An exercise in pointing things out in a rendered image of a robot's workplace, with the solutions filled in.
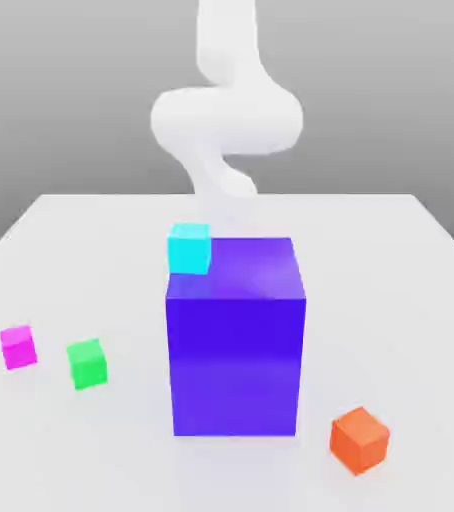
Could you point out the small magenta cube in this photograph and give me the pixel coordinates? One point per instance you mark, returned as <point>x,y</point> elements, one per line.
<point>19,348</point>

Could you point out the large purple box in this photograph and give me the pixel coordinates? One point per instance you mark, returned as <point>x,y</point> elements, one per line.
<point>235,360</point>

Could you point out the small orange cube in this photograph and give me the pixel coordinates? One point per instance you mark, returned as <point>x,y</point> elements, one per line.
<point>359,440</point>

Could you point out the small cyan cube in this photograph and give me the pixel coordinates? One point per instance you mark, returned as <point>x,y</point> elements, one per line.
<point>189,250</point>

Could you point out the small green cube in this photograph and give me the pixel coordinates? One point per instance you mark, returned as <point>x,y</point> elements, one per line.
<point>87,364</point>

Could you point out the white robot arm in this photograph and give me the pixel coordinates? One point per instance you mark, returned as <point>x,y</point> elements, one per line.
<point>227,116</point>

